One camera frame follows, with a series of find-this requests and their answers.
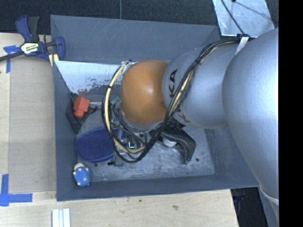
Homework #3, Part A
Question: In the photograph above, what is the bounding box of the blue oval sponge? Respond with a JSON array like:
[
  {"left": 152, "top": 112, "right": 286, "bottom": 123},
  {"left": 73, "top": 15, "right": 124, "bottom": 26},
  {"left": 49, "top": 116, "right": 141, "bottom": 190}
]
[{"left": 75, "top": 126, "right": 119, "bottom": 164}]

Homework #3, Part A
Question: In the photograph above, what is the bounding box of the black angular flat object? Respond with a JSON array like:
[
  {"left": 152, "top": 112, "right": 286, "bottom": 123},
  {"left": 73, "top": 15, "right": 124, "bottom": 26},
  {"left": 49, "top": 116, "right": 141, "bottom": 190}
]
[{"left": 65, "top": 93, "right": 98, "bottom": 134}]

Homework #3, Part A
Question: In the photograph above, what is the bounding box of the orange-red plastic toy block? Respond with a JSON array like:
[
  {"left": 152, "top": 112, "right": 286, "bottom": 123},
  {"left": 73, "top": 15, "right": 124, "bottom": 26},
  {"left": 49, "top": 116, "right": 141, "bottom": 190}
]
[{"left": 72, "top": 96, "right": 90, "bottom": 118}]

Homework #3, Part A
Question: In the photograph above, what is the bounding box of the blue and white toy figure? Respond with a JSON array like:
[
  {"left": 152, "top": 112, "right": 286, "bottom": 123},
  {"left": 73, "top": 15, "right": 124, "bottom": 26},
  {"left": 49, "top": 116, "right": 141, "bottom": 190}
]
[{"left": 72, "top": 162, "right": 91, "bottom": 187}]

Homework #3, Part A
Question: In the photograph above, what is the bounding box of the pale wood flat board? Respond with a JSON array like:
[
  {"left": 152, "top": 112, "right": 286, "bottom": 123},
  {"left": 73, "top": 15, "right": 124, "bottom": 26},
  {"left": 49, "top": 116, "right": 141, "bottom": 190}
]
[{"left": 8, "top": 55, "right": 57, "bottom": 194}]

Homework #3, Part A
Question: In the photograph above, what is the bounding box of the grey metal bin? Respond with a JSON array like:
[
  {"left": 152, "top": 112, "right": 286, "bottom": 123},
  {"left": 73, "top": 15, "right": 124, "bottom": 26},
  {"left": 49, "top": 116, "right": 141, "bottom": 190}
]
[{"left": 50, "top": 14, "right": 260, "bottom": 202}]

